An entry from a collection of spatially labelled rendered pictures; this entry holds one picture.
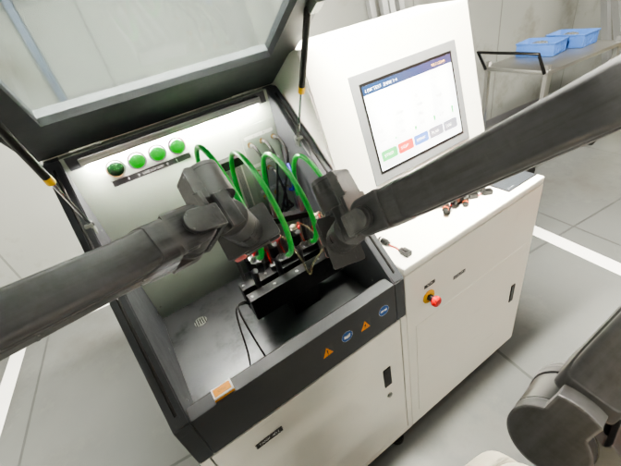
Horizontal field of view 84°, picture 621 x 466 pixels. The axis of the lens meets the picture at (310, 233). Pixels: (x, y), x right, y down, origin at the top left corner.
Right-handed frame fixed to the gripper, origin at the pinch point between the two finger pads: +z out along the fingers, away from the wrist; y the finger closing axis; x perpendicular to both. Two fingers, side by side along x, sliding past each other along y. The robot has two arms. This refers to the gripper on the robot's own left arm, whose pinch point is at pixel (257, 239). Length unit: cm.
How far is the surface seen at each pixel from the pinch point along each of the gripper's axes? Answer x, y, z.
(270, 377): 26.2, 16.4, 23.0
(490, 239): 28, -65, 54
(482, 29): -133, -271, 241
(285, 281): 5.7, 2.9, 37.6
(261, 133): -42, -15, 39
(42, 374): -36, 182, 160
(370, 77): -34, -51, 28
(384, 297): 24.7, -20.1, 34.5
